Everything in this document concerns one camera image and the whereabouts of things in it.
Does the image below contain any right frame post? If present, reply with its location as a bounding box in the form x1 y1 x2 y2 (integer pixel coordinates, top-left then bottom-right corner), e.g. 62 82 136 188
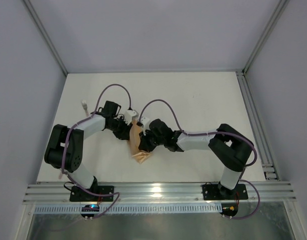
242 0 290 75

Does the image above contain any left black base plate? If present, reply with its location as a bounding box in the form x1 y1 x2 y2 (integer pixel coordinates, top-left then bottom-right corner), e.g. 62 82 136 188
69 185 115 203

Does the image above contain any left black controller board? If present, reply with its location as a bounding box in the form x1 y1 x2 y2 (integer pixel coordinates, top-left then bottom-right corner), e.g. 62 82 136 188
80 204 100 220

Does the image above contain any black controller board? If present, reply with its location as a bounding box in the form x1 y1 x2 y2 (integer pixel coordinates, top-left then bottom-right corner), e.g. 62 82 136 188
220 203 239 220
80 204 100 220

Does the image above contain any orange cloth napkin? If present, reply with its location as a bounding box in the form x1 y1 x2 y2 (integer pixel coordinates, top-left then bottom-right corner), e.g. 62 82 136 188
128 119 152 164

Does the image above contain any aluminium rail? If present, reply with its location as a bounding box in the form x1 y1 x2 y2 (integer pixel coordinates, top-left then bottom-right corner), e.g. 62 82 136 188
236 70 280 182
23 181 296 204

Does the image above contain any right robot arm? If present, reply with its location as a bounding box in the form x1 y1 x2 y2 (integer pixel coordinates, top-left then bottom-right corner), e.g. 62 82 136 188
138 119 258 199

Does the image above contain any frame post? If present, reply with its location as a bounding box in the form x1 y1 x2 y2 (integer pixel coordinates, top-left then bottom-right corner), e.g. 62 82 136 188
21 0 69 77
242 0 290 75

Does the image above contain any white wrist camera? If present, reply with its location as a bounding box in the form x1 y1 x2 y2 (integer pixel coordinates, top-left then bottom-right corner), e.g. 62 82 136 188
123 109 139 125
140 116 151 132

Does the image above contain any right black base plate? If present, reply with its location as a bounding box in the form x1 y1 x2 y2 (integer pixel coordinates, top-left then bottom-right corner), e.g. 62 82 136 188
201 182 249 201

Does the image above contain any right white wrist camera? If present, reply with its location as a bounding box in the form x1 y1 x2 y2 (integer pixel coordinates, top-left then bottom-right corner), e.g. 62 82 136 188
140 116 151 132

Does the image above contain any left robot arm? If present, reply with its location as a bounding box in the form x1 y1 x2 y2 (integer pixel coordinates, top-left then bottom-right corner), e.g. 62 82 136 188
44 100 138 197

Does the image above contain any front aluminium rail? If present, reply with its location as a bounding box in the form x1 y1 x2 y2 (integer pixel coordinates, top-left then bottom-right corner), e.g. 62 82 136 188
23 181 296 204

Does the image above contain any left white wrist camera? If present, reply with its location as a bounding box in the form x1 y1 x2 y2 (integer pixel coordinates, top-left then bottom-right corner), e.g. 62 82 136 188
123 109 139 125

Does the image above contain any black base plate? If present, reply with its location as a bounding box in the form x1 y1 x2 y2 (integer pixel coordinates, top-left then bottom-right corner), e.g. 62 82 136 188
69 185 115 203
201 182 249 201

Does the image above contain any right black controller board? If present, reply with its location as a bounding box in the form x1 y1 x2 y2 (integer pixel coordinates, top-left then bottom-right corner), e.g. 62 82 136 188
220 203 239 220

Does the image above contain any right side aluminium rail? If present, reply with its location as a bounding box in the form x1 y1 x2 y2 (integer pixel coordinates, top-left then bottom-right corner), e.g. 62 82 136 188
236 70 280 182

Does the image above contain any left frame post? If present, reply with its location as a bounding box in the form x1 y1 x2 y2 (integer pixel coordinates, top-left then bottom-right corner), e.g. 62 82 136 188
21 0 69 77

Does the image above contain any silver fork pink handle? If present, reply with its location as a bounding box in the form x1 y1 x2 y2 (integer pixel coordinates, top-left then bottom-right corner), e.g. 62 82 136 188
81 100 90 117

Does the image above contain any white slotted cable duct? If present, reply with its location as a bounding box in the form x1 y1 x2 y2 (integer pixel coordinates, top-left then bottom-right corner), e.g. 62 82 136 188
33 202 221 215

